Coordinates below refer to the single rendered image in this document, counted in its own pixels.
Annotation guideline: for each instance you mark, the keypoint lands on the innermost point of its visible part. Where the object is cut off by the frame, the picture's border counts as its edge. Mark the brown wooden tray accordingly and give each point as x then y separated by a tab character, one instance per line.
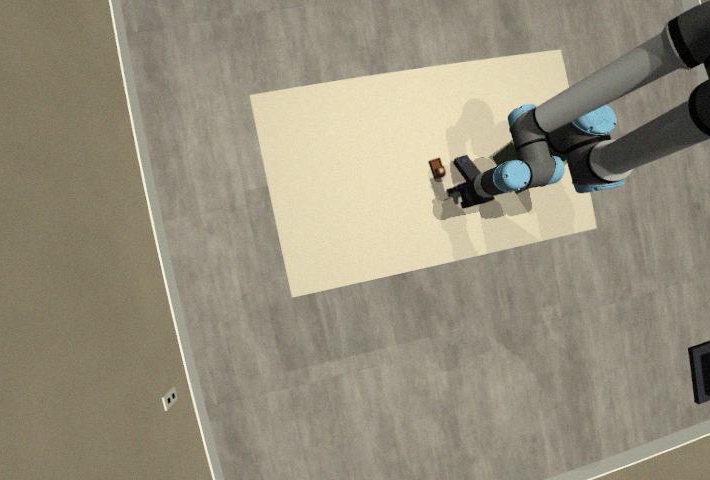
434	164

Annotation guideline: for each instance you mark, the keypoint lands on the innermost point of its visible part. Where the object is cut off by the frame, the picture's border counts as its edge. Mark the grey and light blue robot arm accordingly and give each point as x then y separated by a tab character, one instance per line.
605	165

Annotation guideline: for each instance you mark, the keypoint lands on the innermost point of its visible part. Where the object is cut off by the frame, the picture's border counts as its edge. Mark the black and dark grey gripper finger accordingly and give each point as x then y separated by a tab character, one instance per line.
455	195

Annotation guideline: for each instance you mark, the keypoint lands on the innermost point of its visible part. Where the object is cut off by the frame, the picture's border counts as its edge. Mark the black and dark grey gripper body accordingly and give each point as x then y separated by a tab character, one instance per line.
471	198

